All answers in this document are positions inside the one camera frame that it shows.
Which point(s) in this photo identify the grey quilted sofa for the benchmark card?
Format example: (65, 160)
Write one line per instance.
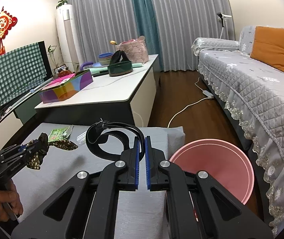
(251, 93)

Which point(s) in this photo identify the small photo frame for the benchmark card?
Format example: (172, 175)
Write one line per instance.
(58, 69)

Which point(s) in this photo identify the dark tv cabinet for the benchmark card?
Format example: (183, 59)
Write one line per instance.
(16, 115)

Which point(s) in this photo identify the white standing air conditioner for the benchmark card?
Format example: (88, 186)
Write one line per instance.
(67, 36)

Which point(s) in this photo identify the colourful gift box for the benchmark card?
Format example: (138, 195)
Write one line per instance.
(65, 87)

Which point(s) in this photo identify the black gold patterned wrapper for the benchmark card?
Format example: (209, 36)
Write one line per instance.
(36, 162)

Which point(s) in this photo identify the white coffee table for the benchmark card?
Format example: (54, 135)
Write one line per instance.
(127, 98)

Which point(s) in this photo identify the pink trash bin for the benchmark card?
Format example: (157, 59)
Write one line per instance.
(224, 161)

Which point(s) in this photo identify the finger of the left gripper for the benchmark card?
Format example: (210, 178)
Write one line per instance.
(16, 151)
(40, 146)

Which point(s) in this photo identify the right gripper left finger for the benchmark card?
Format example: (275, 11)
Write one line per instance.
(86, 205)

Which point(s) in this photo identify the red chinese knot decoration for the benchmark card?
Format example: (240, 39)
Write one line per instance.
(7, 22)

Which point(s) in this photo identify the stacked coloured bowls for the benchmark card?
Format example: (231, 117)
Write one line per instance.
(103, 59)

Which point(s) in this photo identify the clear packaged straws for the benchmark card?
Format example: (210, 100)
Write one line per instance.
(81, 139)

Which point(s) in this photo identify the bamboo plant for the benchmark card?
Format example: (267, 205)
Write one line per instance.
(51, 52)

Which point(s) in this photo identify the white power strip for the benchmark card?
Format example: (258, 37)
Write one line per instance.
(208, 94)

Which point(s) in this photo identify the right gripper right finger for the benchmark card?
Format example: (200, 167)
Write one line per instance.
(197, 205)

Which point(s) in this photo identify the left hand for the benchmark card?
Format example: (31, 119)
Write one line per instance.
(10, 196)

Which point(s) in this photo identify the dark green round tin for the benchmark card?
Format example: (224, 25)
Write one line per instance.
(120, 68)

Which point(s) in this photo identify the grey curtain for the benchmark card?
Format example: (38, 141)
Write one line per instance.
(101, 24)

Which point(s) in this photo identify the black hat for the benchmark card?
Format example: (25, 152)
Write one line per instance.
(119, 56)

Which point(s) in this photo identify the orange cushion far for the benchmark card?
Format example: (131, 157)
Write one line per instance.
(268, 46)

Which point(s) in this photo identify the teal curtain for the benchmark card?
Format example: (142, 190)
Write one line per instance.
(146, 22)

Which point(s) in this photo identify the green panda snack bag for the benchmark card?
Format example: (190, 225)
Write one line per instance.
(58, 134)

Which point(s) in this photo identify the pink lace basket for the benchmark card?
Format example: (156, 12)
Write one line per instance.
(135, 49)

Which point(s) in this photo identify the grey table mat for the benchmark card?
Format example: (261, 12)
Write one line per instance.
(141, 214)

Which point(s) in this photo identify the green checked cloth television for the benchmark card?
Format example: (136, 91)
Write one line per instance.
(23, 69)

